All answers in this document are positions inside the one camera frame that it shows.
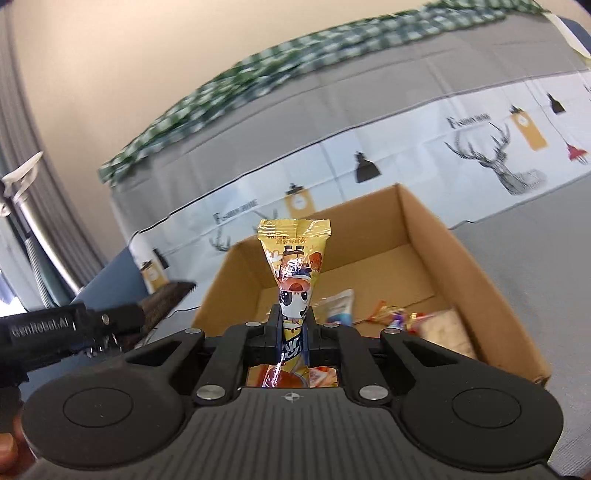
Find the brown cardboard box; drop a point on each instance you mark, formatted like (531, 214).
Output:
(461, 277)

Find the black snack packet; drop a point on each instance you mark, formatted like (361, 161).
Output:
(168, 300)

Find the person's left hand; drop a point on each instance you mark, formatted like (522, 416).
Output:
(7, 450)

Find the grey deer print sofa cover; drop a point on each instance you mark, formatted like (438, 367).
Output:
(369, 92)

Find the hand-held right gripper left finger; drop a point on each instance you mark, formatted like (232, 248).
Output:
(274, 334)

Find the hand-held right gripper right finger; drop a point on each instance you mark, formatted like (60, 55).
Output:
(314, 334)

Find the green checkered cloth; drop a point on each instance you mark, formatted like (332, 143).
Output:
(231, 87)

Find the long clear cracker packet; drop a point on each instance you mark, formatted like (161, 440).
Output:
(445, 332)

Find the red orange snack packet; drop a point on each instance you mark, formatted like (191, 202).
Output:
(381, 311)

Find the white clothes hanger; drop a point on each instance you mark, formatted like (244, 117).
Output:
(21, 177)

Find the silver blue snack packet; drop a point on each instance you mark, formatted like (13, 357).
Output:
(341, 307)

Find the blue sofa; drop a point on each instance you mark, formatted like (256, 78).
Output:
(124, 281)

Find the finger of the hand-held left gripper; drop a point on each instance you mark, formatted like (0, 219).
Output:
(115, 318)

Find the grey curtain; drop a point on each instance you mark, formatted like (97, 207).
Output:
(55, 198)

